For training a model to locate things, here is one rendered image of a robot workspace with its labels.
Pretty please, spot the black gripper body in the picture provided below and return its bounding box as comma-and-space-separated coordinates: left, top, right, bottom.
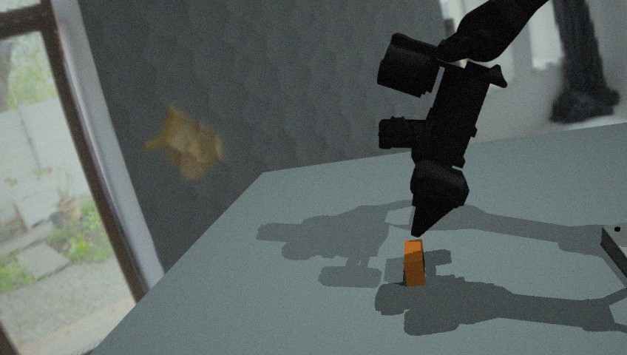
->
410, 104, 478, 206

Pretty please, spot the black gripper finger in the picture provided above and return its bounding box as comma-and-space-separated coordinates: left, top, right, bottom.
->
411, 151, 424, 206
410, 189, 458, 237

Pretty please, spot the orange-brown block with black square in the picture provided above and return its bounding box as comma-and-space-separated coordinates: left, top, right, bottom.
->
404, 239, 425, 286

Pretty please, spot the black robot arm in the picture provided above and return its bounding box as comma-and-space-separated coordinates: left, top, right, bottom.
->
377, 0, 548, 157

